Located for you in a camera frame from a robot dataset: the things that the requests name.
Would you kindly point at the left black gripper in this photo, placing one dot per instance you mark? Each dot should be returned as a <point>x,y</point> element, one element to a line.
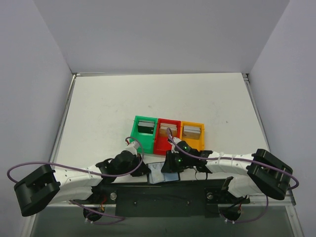
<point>141,169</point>

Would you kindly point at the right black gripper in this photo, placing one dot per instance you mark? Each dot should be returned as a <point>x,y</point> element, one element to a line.
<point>167,163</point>

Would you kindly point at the black card holder wallet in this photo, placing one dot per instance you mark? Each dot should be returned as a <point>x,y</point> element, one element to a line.
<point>157,176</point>

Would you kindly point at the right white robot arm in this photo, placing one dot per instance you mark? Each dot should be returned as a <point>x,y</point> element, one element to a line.
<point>257,173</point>

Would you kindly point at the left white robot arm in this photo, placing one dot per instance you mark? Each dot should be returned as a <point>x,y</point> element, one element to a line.
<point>47,185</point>

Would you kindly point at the tan cards in red bin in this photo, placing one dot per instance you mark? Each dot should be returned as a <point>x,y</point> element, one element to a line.
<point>164,131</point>

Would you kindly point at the dark cards in green bin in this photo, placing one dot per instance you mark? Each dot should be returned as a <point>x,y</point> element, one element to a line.
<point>146,127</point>

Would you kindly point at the red plastic bin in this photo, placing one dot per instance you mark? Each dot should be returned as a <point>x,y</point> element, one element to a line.
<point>161,144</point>

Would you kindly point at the green plastic bin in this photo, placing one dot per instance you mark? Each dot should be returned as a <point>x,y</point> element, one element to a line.
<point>147,140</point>

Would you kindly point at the yellow plastic bin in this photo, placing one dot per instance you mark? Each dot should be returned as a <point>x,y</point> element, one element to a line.
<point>197,144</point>

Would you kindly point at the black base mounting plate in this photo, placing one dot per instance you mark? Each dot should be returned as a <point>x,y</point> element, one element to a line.
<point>174,199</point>

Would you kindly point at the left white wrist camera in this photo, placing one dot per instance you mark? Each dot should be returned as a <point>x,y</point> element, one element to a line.
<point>132,147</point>

